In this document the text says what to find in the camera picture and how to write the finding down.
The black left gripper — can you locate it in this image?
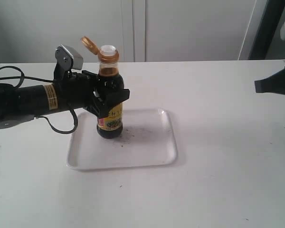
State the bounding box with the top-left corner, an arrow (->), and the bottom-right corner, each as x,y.
52,69 -> 130,118

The white plastic tray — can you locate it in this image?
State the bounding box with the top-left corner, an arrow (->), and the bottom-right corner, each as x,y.
66,108 -> 178,171

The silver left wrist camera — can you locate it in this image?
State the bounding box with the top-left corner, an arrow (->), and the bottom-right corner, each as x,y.
55,45 -> 84,71

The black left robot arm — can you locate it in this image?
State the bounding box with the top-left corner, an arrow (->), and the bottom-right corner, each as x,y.
0,70 -> 96,129

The soy sauce bottle orange cap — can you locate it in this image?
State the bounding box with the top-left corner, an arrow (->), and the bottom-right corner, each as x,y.
81,36 -> 124,139

